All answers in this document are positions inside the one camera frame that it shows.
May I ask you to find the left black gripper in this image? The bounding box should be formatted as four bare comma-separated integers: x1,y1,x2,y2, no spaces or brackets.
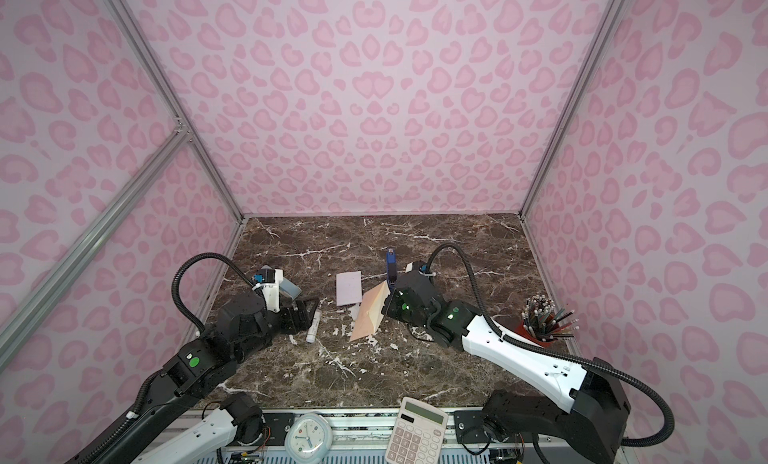
237,292,321,366

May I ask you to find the beige envelope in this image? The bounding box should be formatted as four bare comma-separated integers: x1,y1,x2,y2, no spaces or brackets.
350,281,390,341

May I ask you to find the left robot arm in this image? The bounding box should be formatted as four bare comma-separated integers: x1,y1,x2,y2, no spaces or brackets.
69,290,320,463

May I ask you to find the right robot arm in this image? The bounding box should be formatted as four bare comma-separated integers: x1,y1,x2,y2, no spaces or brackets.
382,269,630,463

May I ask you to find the light blue box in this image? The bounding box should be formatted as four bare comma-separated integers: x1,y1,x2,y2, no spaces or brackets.
279,278,302,301

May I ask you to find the white glue stick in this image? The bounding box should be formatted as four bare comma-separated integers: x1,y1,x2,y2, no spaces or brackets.
306,310,322,343

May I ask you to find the red pen holder cup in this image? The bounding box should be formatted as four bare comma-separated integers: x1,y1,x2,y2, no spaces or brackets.
521,294,580,346

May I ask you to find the white calculator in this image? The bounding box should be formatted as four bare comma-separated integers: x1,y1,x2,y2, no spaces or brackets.
385,397,449,464

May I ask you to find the white round clock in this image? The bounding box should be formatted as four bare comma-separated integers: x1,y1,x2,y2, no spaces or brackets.
284,413,333,464

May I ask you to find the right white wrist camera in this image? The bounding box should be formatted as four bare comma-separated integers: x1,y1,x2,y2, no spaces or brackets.
405,260,436,278

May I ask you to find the right black corrugated cable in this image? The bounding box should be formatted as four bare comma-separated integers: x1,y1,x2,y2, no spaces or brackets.
424,241,676,448

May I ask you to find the black corrugated cable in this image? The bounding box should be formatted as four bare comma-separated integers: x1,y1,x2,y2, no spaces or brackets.
77,252,256,464
424,241,676,448

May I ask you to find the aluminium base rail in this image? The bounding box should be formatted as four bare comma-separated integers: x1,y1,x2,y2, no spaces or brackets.
119,406,637,464

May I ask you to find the left black corrugated cable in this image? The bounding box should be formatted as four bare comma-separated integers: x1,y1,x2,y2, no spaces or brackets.
77,252,256,464

